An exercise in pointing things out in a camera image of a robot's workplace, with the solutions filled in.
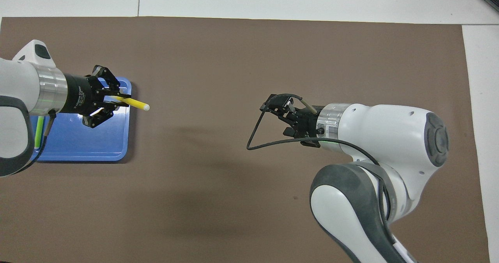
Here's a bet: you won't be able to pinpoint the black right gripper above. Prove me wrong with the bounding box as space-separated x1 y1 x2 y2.
260 93 325 148

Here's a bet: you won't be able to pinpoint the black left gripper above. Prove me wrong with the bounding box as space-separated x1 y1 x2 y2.
62 65 131 129

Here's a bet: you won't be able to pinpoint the yellow pen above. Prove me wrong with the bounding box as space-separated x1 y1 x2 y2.
104 95 150 112

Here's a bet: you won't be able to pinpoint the green pen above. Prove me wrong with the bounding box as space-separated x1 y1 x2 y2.
34 116 44 149

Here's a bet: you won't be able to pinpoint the blue plastic tray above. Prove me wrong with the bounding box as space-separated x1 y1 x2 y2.
29 77 132 162

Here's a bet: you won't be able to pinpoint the brown table mat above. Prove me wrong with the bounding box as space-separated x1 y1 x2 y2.
0 16 490 263

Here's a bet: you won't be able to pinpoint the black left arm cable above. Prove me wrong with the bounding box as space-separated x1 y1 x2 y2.
29 111 57 166

